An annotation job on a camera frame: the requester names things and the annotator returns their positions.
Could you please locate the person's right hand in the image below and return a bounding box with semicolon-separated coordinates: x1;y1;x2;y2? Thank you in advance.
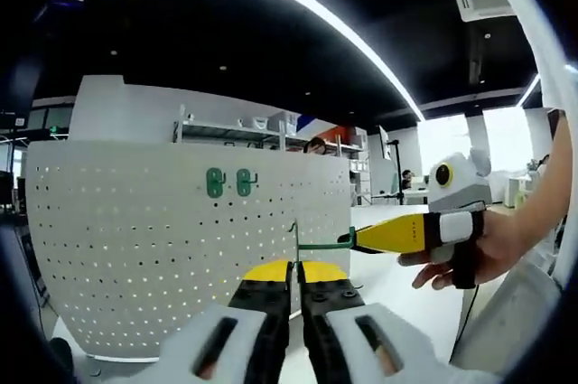
396;210;538;291

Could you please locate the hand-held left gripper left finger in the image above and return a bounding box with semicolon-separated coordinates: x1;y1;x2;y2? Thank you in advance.
157;259;294;384

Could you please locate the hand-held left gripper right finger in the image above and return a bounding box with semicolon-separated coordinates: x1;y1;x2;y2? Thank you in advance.
300;260;455;384

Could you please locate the black tripod stand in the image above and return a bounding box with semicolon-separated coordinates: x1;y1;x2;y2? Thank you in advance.
387;138;406;207

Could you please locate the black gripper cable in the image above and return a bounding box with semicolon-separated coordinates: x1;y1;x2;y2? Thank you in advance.
453;286;480;353

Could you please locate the red white blue flag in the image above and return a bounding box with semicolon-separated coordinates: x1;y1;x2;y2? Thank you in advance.
295;115;356;145

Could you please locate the green hook assembly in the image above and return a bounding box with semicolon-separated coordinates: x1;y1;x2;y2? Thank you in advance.
205;166;227;198
235;168;259;198
288;220;358;267

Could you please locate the person's torso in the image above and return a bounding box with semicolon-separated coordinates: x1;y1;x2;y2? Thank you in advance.
449;239;573;370

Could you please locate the grey metal shelving rack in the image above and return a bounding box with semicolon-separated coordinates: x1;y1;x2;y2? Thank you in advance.
173;105;367;155

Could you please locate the white perforated mounting plate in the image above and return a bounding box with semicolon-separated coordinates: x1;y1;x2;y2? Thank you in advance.
24;139;353;363

